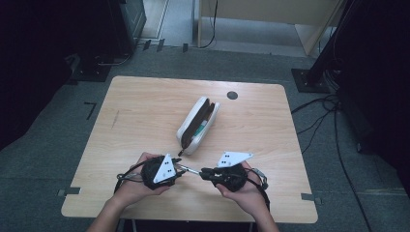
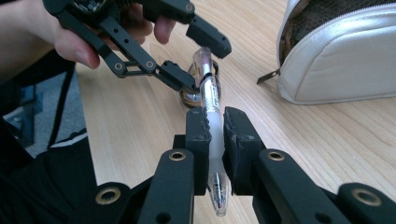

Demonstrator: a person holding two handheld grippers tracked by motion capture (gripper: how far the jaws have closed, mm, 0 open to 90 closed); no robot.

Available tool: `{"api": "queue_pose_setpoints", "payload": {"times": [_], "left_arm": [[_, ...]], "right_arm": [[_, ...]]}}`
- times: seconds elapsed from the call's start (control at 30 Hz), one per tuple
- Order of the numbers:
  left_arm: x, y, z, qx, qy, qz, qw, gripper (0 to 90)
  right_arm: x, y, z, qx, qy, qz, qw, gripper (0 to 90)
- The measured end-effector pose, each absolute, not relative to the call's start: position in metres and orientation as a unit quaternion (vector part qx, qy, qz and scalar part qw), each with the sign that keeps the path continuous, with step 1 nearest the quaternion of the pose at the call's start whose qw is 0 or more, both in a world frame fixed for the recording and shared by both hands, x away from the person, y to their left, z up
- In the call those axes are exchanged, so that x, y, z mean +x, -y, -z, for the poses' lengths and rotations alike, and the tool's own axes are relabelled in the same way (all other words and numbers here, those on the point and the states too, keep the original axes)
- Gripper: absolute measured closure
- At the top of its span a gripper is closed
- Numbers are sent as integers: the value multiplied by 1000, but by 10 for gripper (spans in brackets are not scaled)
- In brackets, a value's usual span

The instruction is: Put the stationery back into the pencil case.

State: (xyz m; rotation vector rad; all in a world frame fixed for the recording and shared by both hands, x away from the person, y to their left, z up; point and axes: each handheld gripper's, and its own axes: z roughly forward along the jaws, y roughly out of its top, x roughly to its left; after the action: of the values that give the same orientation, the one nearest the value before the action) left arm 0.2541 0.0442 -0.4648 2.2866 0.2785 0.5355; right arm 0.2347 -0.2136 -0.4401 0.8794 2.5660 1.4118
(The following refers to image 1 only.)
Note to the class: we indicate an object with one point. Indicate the person's right hand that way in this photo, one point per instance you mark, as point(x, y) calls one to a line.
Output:
point(251, 196)

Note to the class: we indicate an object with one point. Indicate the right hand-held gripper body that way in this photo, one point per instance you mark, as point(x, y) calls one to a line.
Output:
point(231, 177)

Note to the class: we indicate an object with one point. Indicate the black flat stand base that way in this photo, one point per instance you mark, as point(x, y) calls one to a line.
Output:
point(91, 71)

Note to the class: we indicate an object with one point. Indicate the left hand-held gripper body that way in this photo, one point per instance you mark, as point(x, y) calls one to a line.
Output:
point(158, 172)

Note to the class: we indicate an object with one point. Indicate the black round table grommet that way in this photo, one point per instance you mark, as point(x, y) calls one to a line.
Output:
point(232, 95)

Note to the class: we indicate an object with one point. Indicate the white pencil case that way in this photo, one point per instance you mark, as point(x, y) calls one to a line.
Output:
point(193, 124)

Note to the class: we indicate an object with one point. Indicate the black cabinet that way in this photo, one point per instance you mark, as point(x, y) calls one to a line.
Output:
point(124, 25)

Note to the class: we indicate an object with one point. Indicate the black stand with base plate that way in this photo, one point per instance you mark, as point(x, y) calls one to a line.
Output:
point(314, 75)

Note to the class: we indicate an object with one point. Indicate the silver pink pen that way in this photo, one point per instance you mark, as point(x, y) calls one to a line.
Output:
point(188, 168)

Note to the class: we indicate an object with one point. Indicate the person's left hand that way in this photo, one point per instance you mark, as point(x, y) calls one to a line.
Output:
point(135, 187)

